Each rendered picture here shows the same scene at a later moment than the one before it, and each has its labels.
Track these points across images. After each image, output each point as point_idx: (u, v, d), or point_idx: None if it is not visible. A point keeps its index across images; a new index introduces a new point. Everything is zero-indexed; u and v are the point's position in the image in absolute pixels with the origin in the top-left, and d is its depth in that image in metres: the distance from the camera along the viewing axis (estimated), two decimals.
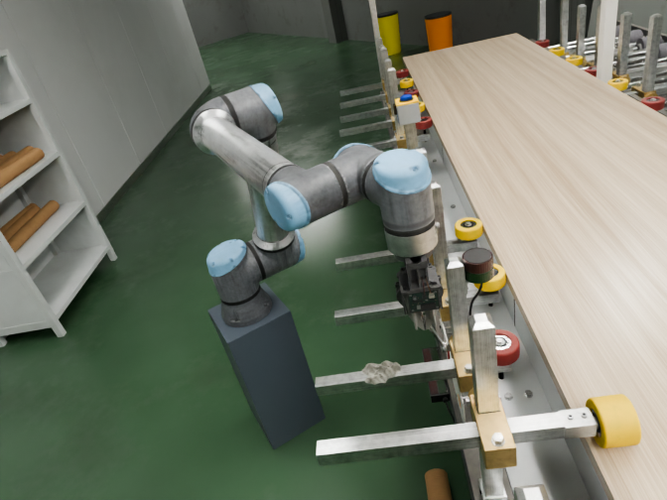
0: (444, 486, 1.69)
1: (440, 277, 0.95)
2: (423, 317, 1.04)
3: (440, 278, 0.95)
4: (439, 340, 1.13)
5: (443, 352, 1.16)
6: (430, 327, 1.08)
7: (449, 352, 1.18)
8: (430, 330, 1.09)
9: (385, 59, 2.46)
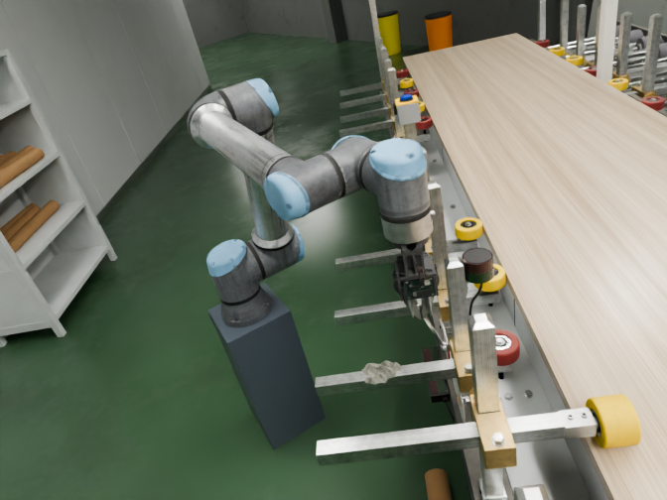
0: (444, 486, 1.69)
1: (436, 266, 0.97)
2: None
3: (436, 267, 0.97)
4: (439, 339, 1.13)
5: (443, 352, 1.16)
6: (429, 323, 1.09)
7: (449, 352, 1.18)
8: (430, 326, 1.09)
9: (385, 59, 2.46)
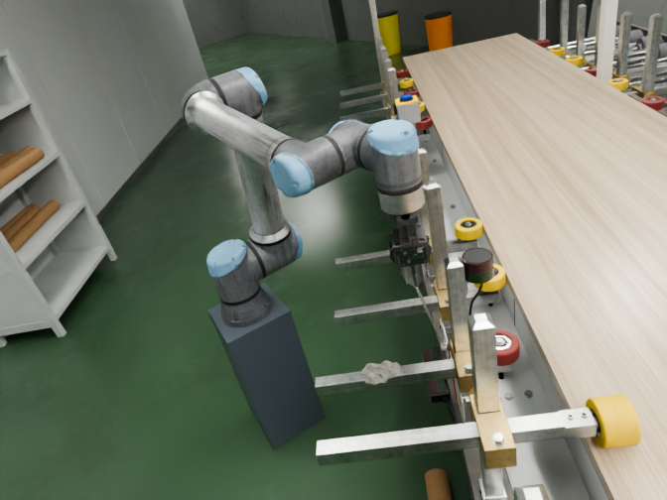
0: (444, 486, 1.69)
1: (428, 237, 1.07)
2: (416, 284, 1.14)
3: (428, 238, 1.07)
4: (436, 329, 1.15)
5: (443, 351, 1.16)
6: (425, 304, 1.15)
7: (450, 355, 1.16)
8: (426, 308, 1.15)
9: (385, 59, 2.46)
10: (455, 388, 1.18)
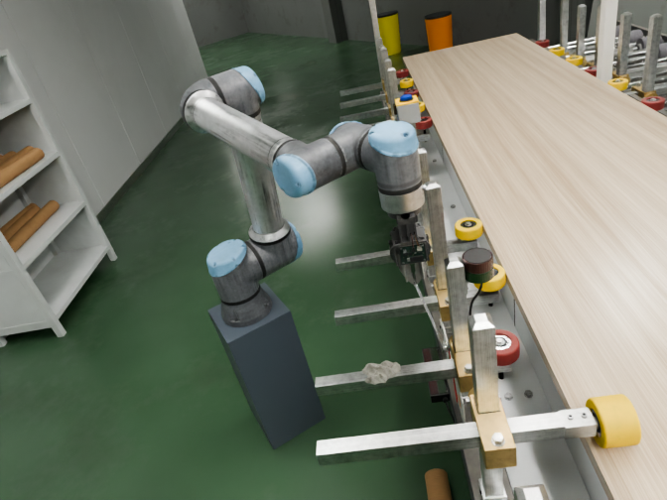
0: (444, 486, 1.69)
1: (428, 235, 1.09)
2: (415, 282, 1.16)
3: (428, 236, 1.09)
4: (436, 328, 1.16)
5: (443, 350, 1.16)
6: (424, 302, 1.16)
7: (450, 355, 1.16)
8: (425, 306, 1.16)
9: (385, 59, 2.46)
10: (456, 390, 1.16)
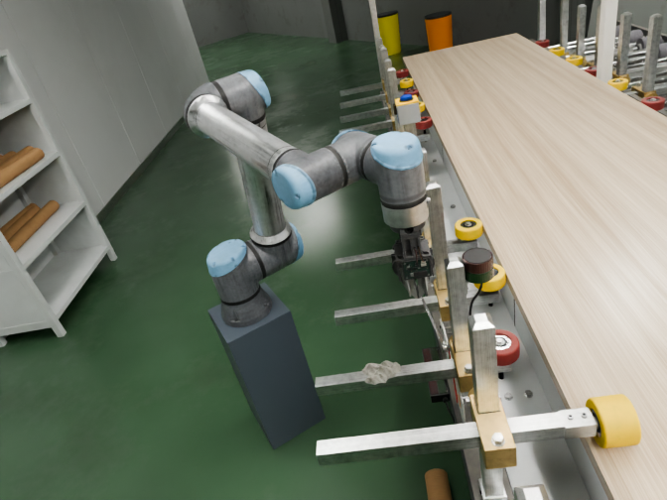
0: (444, 486, 1.69)
1: (431, 249, 1.06)
2: (415, 282, 1.16)
3: (431, 250, 1.06)
4: (436, 328, 1.16)
5: (443, 350, 1.16)
6: (424, 302, 1.16)
7: (450, 355, 1.16)
8: (425, 306, 1.16)
9: (385, 59, 2.46)
10: (456, 390, 1.16)
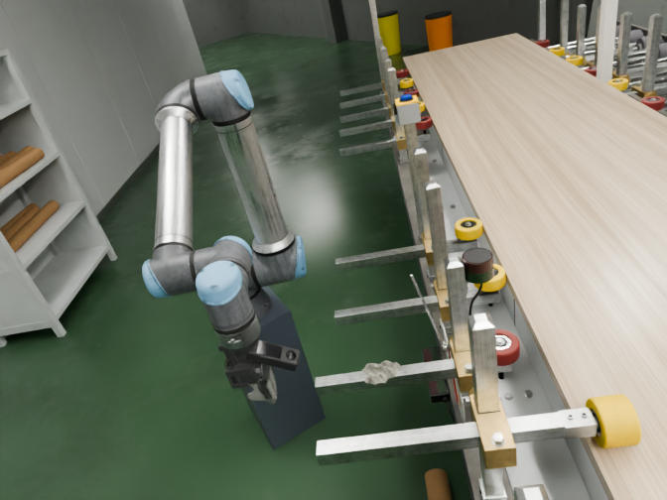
0: (444, 486, 1.69)
1: (258, 380, 1.08)
2: (415, 282, 1.16)
3: (258, 381, 1.08)
4: (436, 328, 1.16)
5: (443, 350, 1.16)
6: (424, 302, 1.16)
7: (450, 355, 1.16)
8: (425, 306, 1.16)
9: (385, 59, 2.46)
10: (456, 390, 1.16)
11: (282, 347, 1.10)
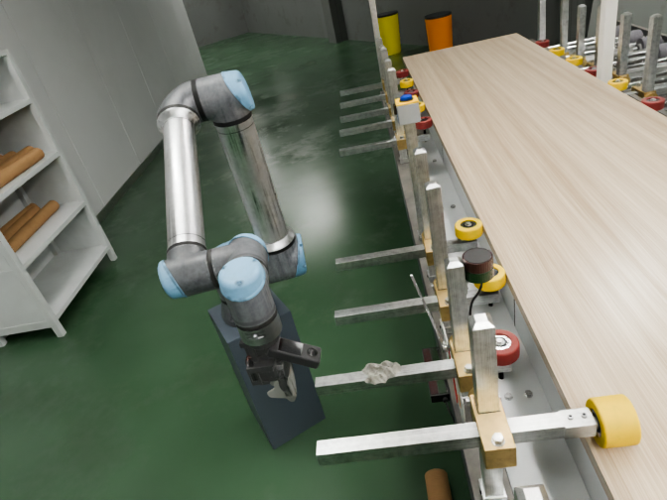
0: (444, 486, 1.69)
1: (279, 378, 1.07)
2: (415, 282, 1.16)
3: (279, 378, 1.07)
4: (436, 328, 1.16)
5: (443, 350, 1.16)
6: (424, 302, 1.16)
7: (450, 355, 1.16)
8: (425, 306, 1.16)
9: (385, 59, 2.46)
10: (456, 390, 1.16)
11: (303, 344, 1.09)
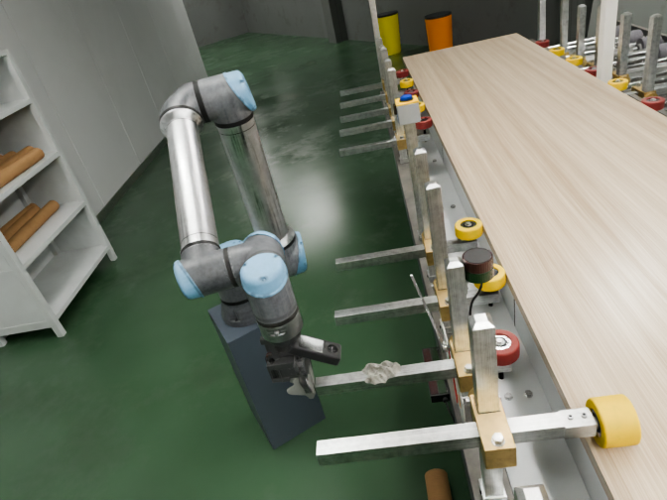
0: (444, 486, 1.69)
1: (300, 374, 1.07)
2: (415, 282, 1.16)
3: (300, 375, 1.07)
4: (436, 328, 1.16)
5: (443, 350, 1.16)
6: (424, 302, 1.16)
7: (450, 355, 1.16)
8: (425, 306, 1.16)
9: (385, 59, 2.46)
10: (456, 390, 1.16)
11: (323, 341, 1.08)
